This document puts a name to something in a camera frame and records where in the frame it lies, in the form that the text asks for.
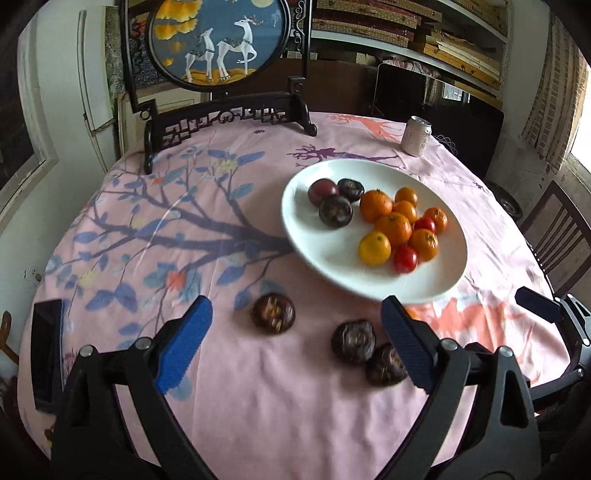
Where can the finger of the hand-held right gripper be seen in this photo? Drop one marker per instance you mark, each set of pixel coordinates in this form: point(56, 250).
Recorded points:
point(538, 304)
point(554, 385)

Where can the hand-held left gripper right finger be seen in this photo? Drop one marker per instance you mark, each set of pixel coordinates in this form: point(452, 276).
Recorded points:
point(408, 350)

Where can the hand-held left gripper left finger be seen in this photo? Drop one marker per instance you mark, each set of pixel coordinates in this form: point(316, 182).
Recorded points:
point(182, 350)

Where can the dark water chestnut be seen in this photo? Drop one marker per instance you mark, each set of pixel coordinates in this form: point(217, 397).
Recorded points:
point(383, 367)
point(272, 313)
point(351, 188)
point(353, 340)
point(335, 211)

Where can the red cherry tomato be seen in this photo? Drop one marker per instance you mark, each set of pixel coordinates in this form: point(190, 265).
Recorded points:
point(425, 225)
point(406, 259)

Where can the small tangerine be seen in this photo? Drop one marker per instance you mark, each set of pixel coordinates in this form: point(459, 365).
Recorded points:
point(436, 219)
point(424, 244)

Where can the yellowish small orange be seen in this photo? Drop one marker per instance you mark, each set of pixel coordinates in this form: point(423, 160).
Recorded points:
point(374, 249)

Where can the white ceramic plate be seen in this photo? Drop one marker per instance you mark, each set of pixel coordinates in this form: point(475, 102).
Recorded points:
point(332, 258)

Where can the large tangerine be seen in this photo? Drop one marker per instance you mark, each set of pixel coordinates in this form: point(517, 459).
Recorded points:
point(393, 228)
point(375, 206)

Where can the smooth small orange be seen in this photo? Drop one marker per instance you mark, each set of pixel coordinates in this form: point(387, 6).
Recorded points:
point(407, 196)
point(406, 211)

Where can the dark red plum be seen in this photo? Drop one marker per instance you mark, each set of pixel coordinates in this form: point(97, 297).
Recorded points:
point(322, 191)

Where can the dark wooden slatted chair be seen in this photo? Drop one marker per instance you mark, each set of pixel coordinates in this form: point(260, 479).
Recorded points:
point(571, 199)

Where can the black flat device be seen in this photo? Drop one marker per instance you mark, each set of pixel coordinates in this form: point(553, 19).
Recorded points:
point(46, 355)

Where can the black panel with white emblem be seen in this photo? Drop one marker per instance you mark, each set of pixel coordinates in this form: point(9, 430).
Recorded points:
point(471, 134)

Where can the bright window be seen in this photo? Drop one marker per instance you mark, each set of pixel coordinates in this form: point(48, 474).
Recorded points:
point(582, 124)

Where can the beige drink can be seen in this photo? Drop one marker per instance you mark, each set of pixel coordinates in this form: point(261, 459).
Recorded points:
point(415, 136)

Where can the woven bamboo curtain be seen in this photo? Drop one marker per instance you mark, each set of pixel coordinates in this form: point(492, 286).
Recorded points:
point(549, 92)

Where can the black white-edged panel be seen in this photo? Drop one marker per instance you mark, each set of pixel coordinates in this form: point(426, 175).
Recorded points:
point(397, 87)

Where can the stack of wooden boards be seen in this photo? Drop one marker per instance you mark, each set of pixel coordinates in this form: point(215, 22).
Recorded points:
point(461, 53)

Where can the white framed dark window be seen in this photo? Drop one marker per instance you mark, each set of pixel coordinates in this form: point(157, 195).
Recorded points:
point(16, 138)

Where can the pink folded cloth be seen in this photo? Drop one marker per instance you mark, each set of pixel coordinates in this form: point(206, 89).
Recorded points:
point(406, 64)

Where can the dark mottled framed picture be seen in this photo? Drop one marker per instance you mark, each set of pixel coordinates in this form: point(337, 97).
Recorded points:
point(113, 55)

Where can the round deer table screen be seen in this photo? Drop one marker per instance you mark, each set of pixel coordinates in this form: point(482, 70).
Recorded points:
point(221, 37)

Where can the stack of woven mats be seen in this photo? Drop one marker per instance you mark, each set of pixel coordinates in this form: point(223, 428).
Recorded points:
point(369, 23)

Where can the white wall shelf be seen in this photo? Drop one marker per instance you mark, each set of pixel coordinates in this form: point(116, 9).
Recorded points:
point(461, 69)

